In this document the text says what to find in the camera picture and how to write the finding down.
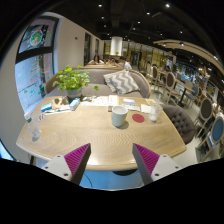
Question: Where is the blue back wooden chair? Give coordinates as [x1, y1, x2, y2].
[195, 117, 224, 162]

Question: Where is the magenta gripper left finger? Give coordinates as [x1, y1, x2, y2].
[64, 143, 91, 185]

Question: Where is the framed wall poster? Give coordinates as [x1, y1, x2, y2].
[18, 16, 58, 53]

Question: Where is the potted green plant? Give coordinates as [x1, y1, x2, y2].
[52, 65, 92, 98]

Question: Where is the blue tissue pack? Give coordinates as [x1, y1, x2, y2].
[41, 103, 52, 112]

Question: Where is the grey upholstered sofa bench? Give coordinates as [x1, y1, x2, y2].
[45, 65, 151, 98]

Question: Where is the pale green ceramic mug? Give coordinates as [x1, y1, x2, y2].
[112, 105, 128, 127]

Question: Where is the person in white shirt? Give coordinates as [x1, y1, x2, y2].
[119, 56, 131, 69]

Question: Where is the dark tufted armchair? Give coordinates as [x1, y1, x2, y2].
[162, 104, 195, 144]

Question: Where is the grey chevron pillow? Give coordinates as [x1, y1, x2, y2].
[104, 70, 140, 95]

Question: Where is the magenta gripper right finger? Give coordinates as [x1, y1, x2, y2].
[132, 143, 159, 185]

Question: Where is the white menu card holder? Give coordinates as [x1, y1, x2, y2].
[108, 95, 119, 112]

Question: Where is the clear drinking glass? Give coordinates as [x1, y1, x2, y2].
[149, 104, 158, 122]

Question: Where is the clear plastic water bottle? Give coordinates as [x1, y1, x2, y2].
[24, 112, 41, 141]

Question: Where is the red round coaster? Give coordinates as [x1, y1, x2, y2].
[132, 114, 144, 123]

